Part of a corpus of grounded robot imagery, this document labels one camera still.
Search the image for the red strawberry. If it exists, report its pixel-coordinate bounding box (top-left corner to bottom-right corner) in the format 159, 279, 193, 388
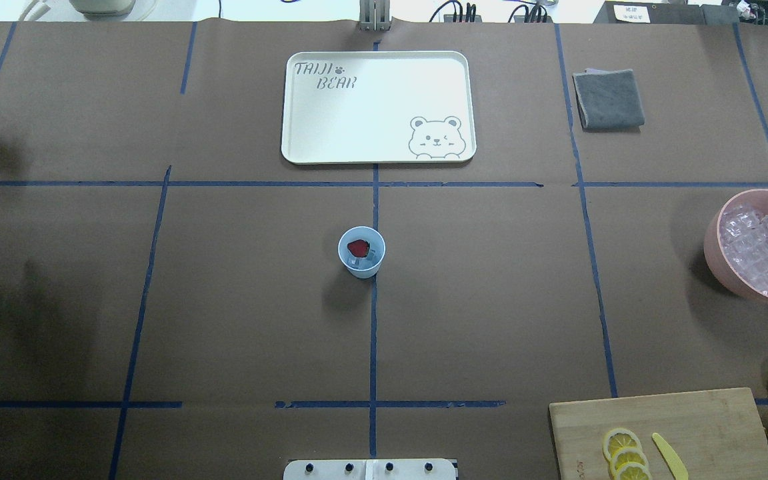
347, 238, 371, 259

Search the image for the light blue plastic cup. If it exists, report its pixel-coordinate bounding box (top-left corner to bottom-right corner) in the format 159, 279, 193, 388
337, 227, 387, 279

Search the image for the pile of clear ice cubes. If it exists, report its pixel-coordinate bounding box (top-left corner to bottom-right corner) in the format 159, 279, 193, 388
719, 203, 768, 295

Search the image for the cream bear serving tray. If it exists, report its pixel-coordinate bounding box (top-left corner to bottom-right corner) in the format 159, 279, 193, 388
281, 51, 477, 166

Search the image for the grey folded cloth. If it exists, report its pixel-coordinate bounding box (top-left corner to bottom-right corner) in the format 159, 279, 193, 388
572, 68, 646, 131

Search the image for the lemon slices row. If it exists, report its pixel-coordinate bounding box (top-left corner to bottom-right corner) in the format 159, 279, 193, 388
601, 427, 653, 479

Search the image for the yellow plastic knife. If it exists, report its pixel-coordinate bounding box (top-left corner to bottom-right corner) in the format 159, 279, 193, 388
651, 432, 689, 480

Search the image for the pink bowl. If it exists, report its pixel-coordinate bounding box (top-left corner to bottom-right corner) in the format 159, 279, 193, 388
703, 189, 768, 303

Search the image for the bamboo cutting board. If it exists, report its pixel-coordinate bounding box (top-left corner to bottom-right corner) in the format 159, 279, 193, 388
549, 388, 768, 479

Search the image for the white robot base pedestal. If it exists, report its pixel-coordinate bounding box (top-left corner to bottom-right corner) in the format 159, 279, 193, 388
283, 458, 459, 479

